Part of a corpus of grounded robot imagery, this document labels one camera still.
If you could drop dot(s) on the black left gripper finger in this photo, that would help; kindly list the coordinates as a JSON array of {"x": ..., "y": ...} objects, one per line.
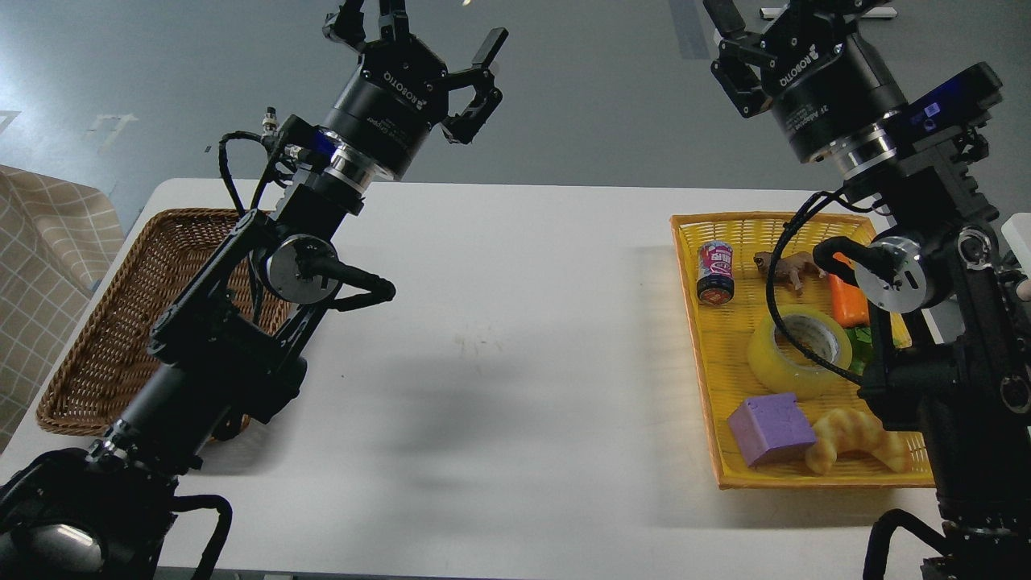
[
  {"x": 347, "y": 25},
  {"x": 462, "y": 128}
]

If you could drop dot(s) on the purple foam block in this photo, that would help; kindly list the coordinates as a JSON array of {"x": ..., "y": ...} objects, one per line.
[{"x": 771, "y": 429}]

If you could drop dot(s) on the brown toy lion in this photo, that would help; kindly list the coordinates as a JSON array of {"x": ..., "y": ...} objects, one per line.
[{"x": 788, "y": 269}]

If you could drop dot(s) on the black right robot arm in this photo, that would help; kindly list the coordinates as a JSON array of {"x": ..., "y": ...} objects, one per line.
[{"x": 950, "y": 332}]

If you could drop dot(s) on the toy croissant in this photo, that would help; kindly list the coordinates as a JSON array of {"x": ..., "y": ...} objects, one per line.
[{"x": 844, "y": 430}]

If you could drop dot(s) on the yellow plastic basket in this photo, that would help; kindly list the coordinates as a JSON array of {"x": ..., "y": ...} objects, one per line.
[{"x": 739, "y": 355}]

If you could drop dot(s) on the beige checkered cloth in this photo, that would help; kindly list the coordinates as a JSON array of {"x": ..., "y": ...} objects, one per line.
[{"x": 58, "y": 240}]

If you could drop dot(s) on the orange toy carrot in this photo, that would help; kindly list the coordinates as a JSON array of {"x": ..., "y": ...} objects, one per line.
[{"x": 848, "y": 303}]

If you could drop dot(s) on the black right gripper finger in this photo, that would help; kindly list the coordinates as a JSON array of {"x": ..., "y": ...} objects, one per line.
[
  {"x": 813, "y": 18},
  {"x": 741, "y": 53}
]

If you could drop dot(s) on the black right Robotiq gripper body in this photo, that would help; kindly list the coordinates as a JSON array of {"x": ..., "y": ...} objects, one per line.
[{"x": 826, "y": 87}]

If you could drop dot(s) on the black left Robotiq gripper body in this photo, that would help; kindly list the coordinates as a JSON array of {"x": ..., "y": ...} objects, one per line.
[{"x": 386, "y": 110}]

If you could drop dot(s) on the yellow tape roll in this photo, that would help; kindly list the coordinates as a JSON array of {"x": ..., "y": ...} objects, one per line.
[{"x": 781, "y": 367}]

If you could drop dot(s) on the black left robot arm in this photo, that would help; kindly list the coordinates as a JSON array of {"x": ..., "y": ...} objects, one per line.
[{"x": 230, "y": 345}]

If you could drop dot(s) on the small printed drink can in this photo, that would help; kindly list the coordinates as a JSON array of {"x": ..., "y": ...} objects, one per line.
[{"x": 715, "y": 284}]

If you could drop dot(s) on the brown wicker basket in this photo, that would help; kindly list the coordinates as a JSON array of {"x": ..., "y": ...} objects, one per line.
[{"x": 108, "y": 362}]

